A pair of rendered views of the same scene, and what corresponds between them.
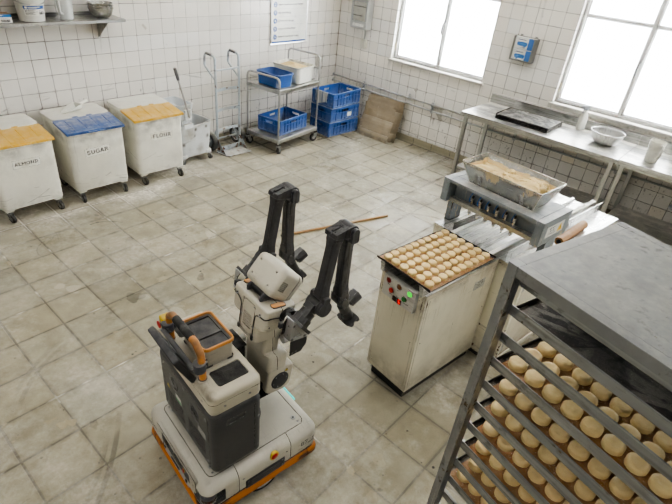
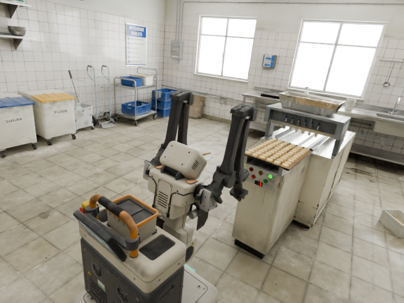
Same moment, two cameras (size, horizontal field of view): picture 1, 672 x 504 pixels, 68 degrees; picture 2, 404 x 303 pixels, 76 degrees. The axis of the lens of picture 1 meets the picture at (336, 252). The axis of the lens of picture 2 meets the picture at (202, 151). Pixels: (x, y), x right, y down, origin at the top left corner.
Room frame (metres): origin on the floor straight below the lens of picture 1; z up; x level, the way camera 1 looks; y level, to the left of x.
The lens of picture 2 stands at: (0.56, 0.42, 1.65)
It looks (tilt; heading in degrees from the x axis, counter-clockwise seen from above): 22 degrees down; 349
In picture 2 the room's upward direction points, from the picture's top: 6 degrees clockwise
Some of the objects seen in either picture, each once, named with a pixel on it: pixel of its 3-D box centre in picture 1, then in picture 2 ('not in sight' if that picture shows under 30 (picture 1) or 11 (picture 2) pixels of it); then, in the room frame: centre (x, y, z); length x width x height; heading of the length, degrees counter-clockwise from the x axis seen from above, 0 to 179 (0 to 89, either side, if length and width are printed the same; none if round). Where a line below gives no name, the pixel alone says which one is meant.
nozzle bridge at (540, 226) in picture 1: (499, 216); (303, 128); (2.85, -1.01, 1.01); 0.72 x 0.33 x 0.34; 44
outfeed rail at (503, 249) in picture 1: (522, 239); (317, 142); (2.82, -1.19, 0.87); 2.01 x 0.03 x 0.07; 134
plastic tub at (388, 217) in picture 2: not in sight; (398, 223); (2.53, -2.22, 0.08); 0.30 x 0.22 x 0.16; 175
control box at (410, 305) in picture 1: (400, 292); (260, 177); (2.25, -0.38, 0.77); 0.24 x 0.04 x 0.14; 44
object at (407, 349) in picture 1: (430, 312); (271, 195); (2.50, -0.65, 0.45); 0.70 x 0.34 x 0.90; 134
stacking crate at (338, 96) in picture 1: (336, 95); (166, 94); (7.07, 0.23, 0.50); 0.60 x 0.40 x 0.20; 143
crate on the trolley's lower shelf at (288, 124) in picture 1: (282, 121); (136, 107); (6.38, 0.89, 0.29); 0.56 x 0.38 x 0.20; 149
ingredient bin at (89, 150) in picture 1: (88, 152); (6, 124); (4.51, 2.55, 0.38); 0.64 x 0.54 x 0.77; 50
